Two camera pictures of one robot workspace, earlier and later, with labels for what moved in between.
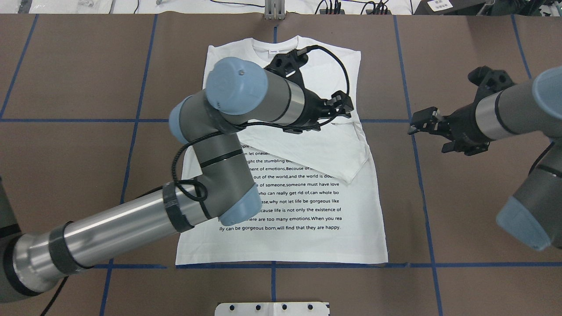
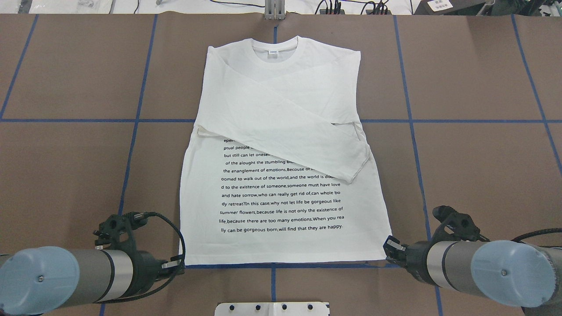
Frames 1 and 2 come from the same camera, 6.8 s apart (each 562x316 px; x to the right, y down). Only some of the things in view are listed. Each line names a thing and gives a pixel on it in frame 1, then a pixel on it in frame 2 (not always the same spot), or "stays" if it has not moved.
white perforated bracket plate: (300, 308) stays
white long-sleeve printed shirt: (320, 202) stays
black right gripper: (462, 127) -> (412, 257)
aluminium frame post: (275, 9) stays
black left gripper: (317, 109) -> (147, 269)
